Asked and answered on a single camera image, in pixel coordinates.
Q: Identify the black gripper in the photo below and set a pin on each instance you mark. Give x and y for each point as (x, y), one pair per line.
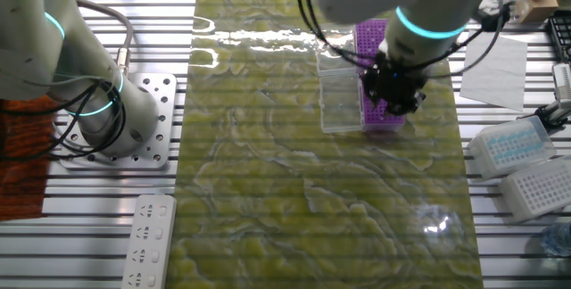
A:
(394, 81)

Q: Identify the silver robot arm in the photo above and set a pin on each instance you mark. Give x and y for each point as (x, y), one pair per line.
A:
(35, 35)

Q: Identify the blue pipette tip box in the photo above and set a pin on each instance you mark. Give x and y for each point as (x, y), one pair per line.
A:
(508, 146)

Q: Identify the white pipette tip box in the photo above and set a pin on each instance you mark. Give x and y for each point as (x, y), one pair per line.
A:
(540, 188)

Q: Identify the white paper sheet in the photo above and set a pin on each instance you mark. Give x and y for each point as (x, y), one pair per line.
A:
(493, 84)

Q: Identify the green marble pattern mat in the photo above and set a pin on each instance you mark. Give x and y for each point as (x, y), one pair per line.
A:
(267, 168)

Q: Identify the small brown box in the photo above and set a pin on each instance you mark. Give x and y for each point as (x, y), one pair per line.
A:
(540, 5)

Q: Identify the black keyboard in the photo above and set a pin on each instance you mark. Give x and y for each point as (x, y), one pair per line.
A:
(562, 35)

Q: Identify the blue cap water bottle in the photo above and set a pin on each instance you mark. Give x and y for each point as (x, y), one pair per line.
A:
(557, 240)

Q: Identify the white power strip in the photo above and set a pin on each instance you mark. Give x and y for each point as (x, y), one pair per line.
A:
(149, 240)

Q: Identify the reddish brown wooden board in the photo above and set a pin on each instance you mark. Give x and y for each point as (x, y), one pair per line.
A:
(22, 182)

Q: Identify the black camera clamp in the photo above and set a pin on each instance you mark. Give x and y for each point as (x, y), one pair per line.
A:
(551, 114)

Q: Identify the small grey camera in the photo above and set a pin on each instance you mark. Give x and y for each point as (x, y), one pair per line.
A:
(563, 81)

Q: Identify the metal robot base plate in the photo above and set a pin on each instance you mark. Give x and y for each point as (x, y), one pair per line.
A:
(163, 101)

